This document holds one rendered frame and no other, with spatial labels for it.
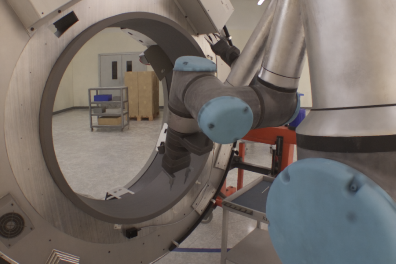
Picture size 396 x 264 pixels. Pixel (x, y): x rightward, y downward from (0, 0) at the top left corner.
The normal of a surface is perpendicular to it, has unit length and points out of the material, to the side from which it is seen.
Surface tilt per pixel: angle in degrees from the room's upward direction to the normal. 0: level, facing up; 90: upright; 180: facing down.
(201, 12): 138
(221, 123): 115
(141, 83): 90
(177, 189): 25
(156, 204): 7
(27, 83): 90
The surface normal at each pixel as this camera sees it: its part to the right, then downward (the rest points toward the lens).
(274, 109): 0.45, 0.12
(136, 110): -0.04, 0.16
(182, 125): -0.07, 0.51
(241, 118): 0.34, 0.55
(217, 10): 0.76, 0.11
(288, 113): 0.49, 0.40
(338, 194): -0.88, 0.16
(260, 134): -0.66, 0.12
